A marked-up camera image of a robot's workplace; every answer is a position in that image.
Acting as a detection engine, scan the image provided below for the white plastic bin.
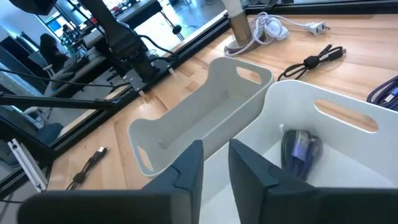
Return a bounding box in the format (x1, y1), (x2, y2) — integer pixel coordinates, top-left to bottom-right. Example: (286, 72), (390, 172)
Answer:
(198, 80), (398, 224)

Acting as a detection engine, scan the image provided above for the silver aluminium extrusion bar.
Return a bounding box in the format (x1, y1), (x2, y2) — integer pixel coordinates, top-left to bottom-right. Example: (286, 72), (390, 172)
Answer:
(7, 138), (48, 194)

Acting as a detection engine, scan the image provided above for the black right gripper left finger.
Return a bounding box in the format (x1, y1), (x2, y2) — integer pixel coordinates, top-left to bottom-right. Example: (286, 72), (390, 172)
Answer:
(141, 139), (205, 224)

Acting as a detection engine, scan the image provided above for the white lamp power cord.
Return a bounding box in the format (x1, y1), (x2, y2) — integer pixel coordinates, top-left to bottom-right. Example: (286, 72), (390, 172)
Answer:
(223, 11), (331, 57)

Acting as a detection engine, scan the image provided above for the white cup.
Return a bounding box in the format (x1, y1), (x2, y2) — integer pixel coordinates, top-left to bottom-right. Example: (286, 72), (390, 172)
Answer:
(221, 0), (268, 57)

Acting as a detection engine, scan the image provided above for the grey plastic bin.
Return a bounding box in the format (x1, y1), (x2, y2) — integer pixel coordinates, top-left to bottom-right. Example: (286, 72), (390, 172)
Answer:
(127, 56), (275, 178)

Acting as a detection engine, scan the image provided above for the blue braided USB cable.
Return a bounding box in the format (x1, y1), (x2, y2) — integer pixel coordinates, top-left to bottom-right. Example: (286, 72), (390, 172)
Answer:
(366, 75), (398, 112)

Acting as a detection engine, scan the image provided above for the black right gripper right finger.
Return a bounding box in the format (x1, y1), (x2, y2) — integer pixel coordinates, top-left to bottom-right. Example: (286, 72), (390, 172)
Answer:
(228, 138), (321, 224)

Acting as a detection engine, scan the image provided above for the stick with black knob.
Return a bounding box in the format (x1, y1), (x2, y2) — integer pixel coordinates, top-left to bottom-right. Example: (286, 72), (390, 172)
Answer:
(160, 11), (185, 41)

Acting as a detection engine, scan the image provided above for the black USB cable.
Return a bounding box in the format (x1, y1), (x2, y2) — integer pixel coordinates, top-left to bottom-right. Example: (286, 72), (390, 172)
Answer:
(277, 44), (347, 82)
(65, 146), (109, 191)

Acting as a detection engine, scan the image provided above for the person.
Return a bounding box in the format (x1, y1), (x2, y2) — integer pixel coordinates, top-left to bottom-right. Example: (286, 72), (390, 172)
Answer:
(39, 32), (69, 74)

